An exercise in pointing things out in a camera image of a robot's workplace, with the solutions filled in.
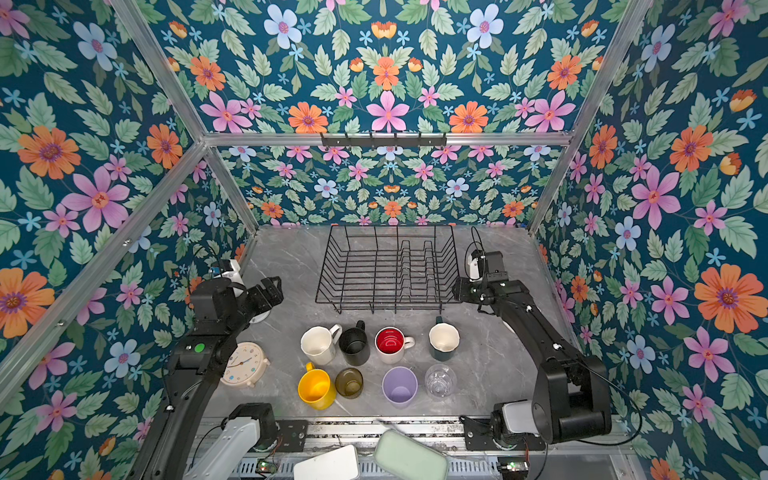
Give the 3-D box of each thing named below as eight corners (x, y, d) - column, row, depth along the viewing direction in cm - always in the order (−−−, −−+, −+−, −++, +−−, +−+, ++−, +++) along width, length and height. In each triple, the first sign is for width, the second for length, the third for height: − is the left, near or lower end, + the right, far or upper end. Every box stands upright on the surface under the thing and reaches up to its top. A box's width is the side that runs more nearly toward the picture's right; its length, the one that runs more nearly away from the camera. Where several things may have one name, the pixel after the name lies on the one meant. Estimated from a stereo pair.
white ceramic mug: (307, 368, 87) (296, 355, 78) (313, 340, 92) (304, 324, 84) (340, 368, 87) (333, 355, 78) (344, 340, 92) (338, 324, 84)
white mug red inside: (372, 357, 88) (369, 347, 82) (383, 334, 93) (382, 322, 87) (403, 371, 86) (403, 361, 80) (413, 346, 91) (414, 335, 84)
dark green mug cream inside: (428, 363, 87) (430, 349, 78) (427, 333, 93) (429, 316, 84) (456, 363, 87) (462, 349, 78) (453, 333, 93) (458, 316, 84)
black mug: (342, 366, 87) (336, 355, 80) (347, 331, 94) (342, 319, 87) (368, 366, 87) (365, 355, 80) (371, 331, 94) (368, 319, 87)
